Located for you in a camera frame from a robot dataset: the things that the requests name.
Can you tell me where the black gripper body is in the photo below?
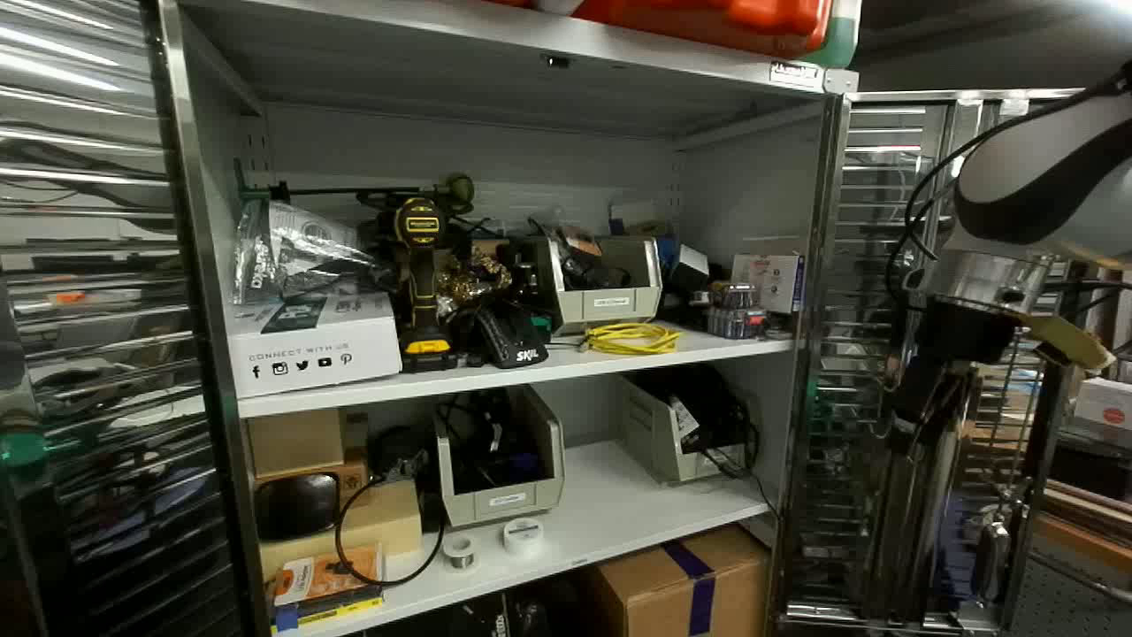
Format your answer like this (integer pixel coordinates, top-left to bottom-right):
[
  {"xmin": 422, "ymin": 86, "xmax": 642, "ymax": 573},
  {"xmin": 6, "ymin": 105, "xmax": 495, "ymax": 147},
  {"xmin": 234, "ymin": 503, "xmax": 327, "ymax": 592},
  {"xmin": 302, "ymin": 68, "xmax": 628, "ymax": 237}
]
[{"xmin": 911, "ymin": 294, "xmax": 1023, "ymax": 376}]

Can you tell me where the yellow cable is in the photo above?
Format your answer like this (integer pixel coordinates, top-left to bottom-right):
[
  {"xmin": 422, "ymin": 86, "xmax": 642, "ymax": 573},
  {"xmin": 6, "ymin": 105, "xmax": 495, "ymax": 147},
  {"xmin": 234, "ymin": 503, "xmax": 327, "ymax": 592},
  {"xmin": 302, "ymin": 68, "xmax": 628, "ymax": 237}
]
[{"xmin": 577, "ymin": 320, "xmax": 682, "ymax": 359}]

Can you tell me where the white box red logo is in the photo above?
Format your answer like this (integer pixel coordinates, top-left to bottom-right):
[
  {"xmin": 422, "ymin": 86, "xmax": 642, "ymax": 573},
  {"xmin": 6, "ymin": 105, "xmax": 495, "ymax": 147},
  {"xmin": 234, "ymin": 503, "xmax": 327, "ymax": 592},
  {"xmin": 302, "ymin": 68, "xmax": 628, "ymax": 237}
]
[{"xmin": 1075, "ymin": 376, "xmax": 1132, "ymax": 436}]

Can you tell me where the white box red print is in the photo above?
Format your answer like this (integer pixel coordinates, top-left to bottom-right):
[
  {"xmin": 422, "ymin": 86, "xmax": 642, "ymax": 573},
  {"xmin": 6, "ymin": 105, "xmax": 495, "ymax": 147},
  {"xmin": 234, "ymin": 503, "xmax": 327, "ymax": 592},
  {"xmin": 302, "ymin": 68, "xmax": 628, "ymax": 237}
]
[{"xmin": 728, "ymin": 249, "xmax": 807, "ymax": 320}]

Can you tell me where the black and white small box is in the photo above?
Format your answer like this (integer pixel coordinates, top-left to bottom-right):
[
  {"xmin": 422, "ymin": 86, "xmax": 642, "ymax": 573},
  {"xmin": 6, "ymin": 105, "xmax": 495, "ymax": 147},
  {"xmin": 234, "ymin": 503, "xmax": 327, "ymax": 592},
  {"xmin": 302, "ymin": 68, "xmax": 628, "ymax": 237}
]
[{"xmin": 659, "ymin": 237, "xmax": 719, "ymax": 321}]

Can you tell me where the cardboard box blue tape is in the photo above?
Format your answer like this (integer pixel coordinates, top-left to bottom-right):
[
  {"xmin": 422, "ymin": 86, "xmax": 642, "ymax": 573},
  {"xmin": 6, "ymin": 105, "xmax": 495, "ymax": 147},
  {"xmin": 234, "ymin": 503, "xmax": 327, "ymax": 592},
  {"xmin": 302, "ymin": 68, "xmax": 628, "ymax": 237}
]
[{"xmin": 582, "ymin": 524, "xmax": 773, "ymax": 637}]

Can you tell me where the tan cardboard box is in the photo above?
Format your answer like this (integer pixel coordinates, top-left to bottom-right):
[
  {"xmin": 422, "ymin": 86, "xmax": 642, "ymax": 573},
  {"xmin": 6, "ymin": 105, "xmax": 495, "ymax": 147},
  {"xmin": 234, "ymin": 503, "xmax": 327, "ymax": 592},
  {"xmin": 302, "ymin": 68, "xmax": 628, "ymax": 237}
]
[{"xmin": 257, "ymin": 473, "xmax": 424, "ymax": 579}]

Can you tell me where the small brown cardboard box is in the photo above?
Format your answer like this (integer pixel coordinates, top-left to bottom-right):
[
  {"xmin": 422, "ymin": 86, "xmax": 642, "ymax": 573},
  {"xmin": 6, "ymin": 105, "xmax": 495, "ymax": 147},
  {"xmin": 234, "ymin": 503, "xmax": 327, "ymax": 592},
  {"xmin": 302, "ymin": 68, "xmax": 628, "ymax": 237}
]
[{"xmin": 245, "ymin": 408, "xmax": 346, "ymax": 478}]

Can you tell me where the metal tray rack cart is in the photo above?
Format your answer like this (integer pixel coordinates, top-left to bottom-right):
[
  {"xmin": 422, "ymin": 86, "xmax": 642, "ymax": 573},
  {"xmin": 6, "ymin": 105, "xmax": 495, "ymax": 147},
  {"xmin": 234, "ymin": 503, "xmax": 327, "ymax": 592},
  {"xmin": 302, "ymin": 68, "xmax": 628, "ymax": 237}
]
[{"xmin": 773, "ymin": 90, "xmax": 1132, "ymax": 635}]

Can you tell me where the teal white container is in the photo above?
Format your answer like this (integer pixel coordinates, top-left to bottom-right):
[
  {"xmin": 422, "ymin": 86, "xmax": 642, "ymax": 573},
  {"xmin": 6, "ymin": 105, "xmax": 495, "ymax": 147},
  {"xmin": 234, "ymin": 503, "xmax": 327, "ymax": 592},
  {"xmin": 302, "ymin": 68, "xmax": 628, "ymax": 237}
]
[{"xmin": 807, "ymin": 0, "xmax": 865, "ymax": 71}]

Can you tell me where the gray bin with white label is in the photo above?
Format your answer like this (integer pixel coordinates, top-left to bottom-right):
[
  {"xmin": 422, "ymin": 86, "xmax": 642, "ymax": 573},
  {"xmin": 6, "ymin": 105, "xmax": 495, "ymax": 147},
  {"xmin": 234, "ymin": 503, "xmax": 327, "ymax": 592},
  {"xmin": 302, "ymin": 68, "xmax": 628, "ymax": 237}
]
[{"xmin": 612, "ymin": 367, "xmax": 765, "ymax": 490}]

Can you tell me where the gray bin with orange items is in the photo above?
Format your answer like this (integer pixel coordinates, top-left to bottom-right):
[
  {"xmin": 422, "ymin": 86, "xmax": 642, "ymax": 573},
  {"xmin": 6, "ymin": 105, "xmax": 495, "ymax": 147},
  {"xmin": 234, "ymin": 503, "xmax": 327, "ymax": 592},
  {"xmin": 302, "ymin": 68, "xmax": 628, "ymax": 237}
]
[{"xmin": 533, "ymin": 231, "xmax": 664, "ymax": 334}]

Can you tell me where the black orange item bundle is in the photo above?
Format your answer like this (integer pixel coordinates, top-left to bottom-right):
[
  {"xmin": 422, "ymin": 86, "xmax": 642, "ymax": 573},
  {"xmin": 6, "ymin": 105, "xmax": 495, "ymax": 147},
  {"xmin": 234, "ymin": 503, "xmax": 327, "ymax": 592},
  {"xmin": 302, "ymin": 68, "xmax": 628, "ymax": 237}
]
[{"xmin": 547, "ymin": 228, "xmax": 654, "ymax": 294}]

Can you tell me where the white metal shelf unit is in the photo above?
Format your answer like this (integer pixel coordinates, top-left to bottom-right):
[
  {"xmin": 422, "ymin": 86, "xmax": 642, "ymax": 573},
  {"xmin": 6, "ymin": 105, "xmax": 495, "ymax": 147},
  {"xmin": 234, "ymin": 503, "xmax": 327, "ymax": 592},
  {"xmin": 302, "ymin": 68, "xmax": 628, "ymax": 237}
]
[{"xmin": 138, "ymin": 0, "xmax": 859, "ymax": 637}]

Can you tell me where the orange plastic case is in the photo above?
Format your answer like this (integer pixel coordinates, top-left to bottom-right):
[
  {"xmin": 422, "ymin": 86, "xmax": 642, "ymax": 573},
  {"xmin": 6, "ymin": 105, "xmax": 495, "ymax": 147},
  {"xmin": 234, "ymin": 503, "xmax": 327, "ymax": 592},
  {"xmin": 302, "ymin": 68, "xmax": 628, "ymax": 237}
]
[{"xmin": 490, "ymin": 0, "xmax": 843, "ymax": 59}]

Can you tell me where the black tool charger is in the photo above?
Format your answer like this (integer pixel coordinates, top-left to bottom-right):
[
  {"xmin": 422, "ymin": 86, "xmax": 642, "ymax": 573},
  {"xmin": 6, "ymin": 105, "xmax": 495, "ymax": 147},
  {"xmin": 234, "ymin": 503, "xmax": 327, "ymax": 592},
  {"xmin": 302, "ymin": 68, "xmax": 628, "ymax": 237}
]
[{"xmin": 452, "ymin": 294, "xmax": 550, "ymax": 373}]

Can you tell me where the large gray storage bin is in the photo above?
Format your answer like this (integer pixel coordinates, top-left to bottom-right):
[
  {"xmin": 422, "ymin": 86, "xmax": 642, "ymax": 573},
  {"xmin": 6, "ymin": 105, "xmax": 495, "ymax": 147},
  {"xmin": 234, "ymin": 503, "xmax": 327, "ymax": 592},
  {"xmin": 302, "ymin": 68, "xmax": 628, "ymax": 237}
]
[{"xmin": 430, "ymin": 386, "xmax": 568, "ymax": 530}]

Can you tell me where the white tape roll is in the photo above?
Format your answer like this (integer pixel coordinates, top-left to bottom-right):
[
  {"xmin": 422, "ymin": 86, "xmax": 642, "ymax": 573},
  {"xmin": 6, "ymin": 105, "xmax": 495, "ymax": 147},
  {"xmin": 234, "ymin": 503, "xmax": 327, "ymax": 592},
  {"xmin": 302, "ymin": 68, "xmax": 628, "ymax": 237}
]
[{"xmin": 495, "ymin": 514, "xmax": 547, "ymax": 558}]

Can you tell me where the black rod green knob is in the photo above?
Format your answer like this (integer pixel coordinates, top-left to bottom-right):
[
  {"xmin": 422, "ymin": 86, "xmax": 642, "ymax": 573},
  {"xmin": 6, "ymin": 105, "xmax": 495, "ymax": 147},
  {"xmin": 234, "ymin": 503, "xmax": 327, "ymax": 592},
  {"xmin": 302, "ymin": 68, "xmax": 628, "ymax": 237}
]
[{"xmin": 239, "ymin": 170, "xmax": 477, "ymax": 217}]

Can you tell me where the small gray tape roll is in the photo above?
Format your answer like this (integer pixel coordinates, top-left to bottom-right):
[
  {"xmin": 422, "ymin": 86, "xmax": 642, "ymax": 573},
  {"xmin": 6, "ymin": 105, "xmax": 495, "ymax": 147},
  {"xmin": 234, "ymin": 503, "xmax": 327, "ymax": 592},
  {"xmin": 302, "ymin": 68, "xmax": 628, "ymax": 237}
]
[{"xmin": 438, "ymin": 534, "xmax": 482, "ymax": 573}]

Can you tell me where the white carton with icons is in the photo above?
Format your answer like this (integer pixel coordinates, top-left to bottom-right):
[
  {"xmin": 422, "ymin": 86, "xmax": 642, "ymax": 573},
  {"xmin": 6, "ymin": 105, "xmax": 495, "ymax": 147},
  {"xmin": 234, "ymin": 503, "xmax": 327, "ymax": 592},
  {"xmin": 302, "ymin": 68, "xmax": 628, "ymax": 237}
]
[{"xmin": 226, "ymin": 287, "xmax": 406, "ymax": 400}]

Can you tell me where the black pouch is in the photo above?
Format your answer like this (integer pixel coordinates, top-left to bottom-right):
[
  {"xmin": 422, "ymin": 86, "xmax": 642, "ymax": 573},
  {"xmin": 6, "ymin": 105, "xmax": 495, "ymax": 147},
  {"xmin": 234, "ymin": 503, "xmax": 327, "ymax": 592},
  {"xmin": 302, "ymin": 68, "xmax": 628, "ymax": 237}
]
[{"xmin": 254, "ymin": 472, "xmax": 346, "ymax": 544}]

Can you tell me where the colourful yellow book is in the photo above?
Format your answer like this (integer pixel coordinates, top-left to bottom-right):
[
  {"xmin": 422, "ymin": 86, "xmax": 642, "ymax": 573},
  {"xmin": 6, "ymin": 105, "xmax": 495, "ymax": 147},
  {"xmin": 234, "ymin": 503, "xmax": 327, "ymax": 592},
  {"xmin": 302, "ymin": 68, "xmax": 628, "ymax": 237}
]
[{"xmin": 260, "ymin": 540, "xmax": 390, "ymax": 635}]

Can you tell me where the shiny corrugated metal rack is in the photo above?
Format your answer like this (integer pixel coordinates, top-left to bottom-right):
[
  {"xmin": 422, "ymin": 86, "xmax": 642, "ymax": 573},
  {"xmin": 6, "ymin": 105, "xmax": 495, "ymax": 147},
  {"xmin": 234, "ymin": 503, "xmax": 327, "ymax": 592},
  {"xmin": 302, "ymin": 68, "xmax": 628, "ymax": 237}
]
[{"xmin": 0, "ymin": 0, "xmax": 245, "ymax": 637}]

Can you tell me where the yellow wrist camera box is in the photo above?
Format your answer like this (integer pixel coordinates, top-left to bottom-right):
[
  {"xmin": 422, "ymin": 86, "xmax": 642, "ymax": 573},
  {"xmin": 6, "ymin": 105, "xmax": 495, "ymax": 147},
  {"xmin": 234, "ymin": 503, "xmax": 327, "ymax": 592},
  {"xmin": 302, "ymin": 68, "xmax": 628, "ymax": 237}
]
[{"xmin": 1023, "ymin": 308, "xmax": 1119, "ymax": 376}]

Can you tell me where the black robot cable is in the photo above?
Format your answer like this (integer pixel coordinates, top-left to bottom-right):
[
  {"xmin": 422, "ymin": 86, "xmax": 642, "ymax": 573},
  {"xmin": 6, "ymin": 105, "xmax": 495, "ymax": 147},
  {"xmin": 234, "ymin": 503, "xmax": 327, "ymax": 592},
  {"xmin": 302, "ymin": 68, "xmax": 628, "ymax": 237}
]
[{"xmin": 883, "ymin": 105, "xmax": 1071, "ymax": 294}]

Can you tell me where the black cable bundle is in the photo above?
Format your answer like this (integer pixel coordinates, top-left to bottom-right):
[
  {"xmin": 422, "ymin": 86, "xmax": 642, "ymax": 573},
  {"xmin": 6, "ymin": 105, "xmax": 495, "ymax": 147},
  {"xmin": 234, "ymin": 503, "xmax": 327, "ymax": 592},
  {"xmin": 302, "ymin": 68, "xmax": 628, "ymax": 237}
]
[
  {"xmin": 442, "ymin": 393, "xmax": 550, "ymax": 497},
  {"xmin": 661, "ymin": 365, "xmax": 759, "ymax": 461}
]

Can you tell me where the yellow black cordless drill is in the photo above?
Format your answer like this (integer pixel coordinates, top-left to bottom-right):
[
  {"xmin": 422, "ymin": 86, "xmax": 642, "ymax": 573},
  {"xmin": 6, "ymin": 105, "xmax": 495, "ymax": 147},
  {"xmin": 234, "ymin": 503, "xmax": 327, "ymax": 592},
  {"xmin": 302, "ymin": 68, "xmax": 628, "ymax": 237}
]
[{"xmin": 358, "ymin": 192, "xmax": 474, "ymax": 376}]

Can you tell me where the thin black cable loop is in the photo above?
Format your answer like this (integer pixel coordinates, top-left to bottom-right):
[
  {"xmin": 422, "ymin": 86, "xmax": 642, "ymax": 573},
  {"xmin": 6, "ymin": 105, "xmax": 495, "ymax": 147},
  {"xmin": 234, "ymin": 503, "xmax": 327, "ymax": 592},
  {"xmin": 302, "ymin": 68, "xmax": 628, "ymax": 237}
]
[{"xmin": 332, "ymin": 464, "xmax": 450, "ymax": 592}]

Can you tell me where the green handle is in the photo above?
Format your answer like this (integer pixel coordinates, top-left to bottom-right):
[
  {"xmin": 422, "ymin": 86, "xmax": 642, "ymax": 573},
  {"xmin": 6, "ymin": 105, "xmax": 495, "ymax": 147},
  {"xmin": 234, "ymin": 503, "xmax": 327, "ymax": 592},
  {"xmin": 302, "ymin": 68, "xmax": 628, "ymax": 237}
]
[{"xmin": 0, "ymin": 428, "xmax": 54, "ymax": 478}]

